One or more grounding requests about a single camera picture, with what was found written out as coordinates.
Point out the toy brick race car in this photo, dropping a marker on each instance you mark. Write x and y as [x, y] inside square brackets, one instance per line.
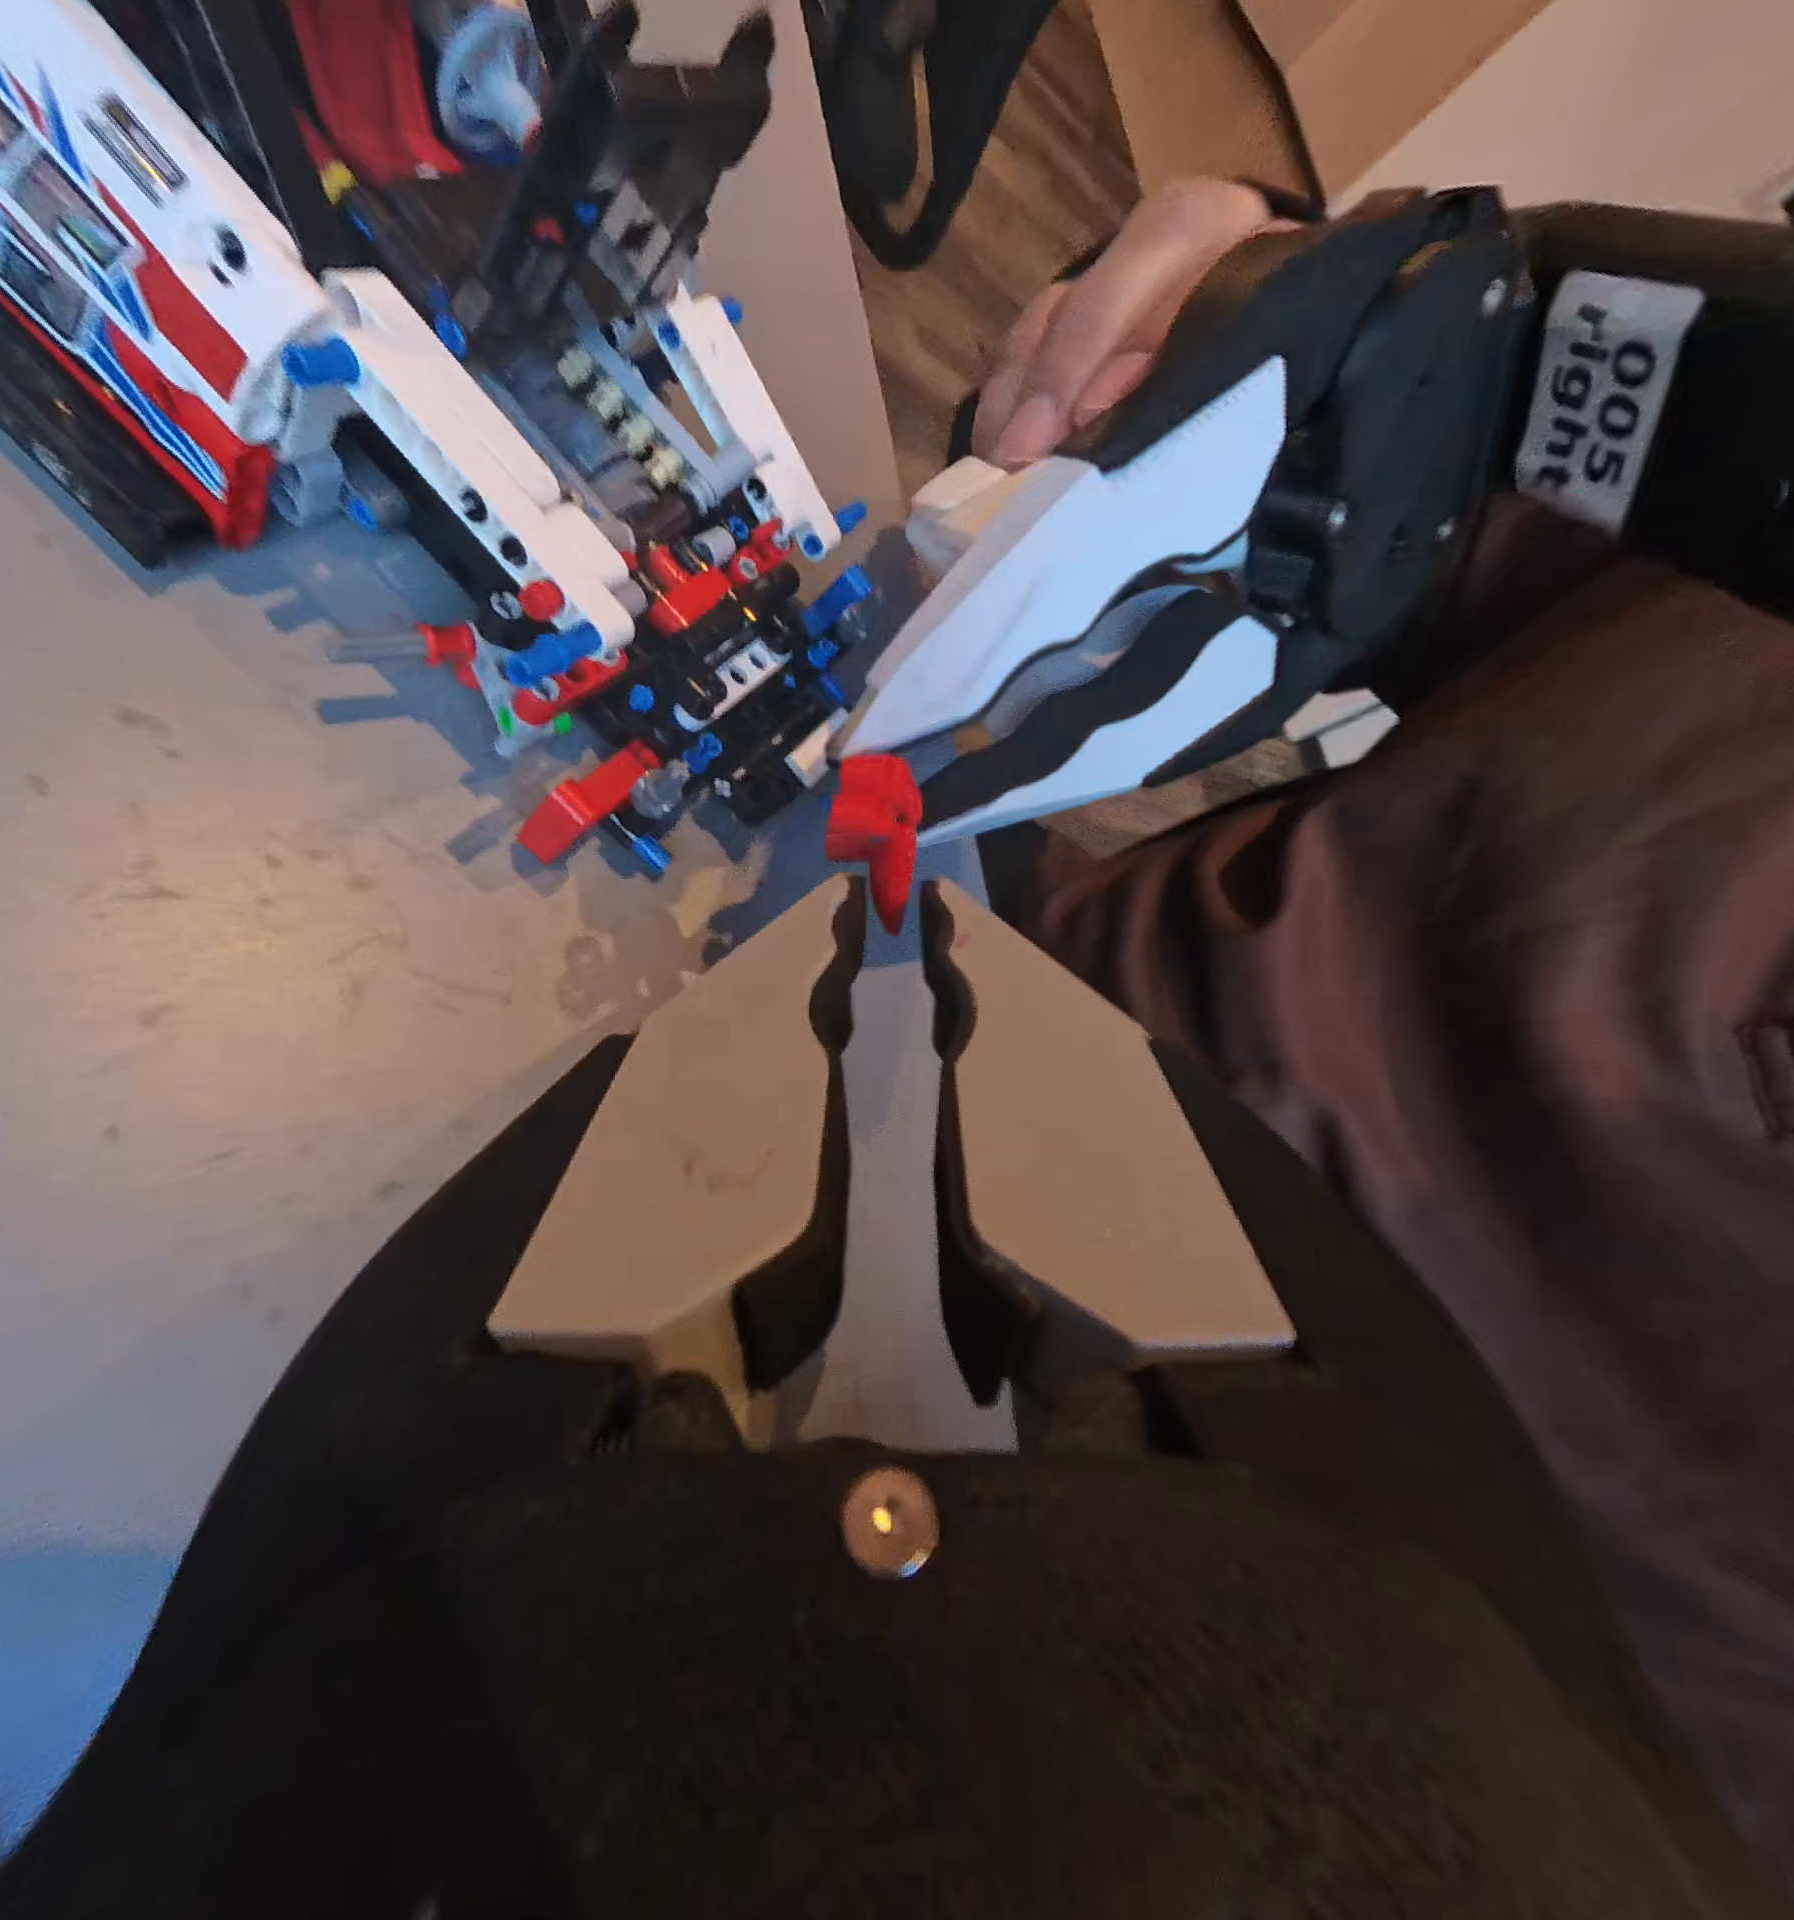
[462, 450]

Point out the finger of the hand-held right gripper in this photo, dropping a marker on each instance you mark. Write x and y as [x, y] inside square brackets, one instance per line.
[1182, 721]
[1077, 585]

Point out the red teardrop brick piece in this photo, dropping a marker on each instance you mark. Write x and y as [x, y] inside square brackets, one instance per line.
[894, 884]

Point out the person's brown shirt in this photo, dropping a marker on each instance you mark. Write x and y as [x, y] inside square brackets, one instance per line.
[1512, 1125]

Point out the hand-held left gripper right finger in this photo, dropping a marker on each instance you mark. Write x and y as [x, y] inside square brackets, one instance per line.
[1106, 1185]

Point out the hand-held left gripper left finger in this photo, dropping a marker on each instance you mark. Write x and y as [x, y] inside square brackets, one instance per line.
[657, 1200]

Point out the grey desk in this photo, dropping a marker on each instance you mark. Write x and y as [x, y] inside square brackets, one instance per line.
[162, 974]

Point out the brown cardboard box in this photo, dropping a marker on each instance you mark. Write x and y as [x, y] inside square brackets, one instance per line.
[1287, 75]

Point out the red brick connector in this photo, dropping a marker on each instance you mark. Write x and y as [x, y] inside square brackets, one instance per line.
[871, 803]

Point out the person's right hand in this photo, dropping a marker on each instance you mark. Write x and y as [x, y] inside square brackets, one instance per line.
[1106, 314]

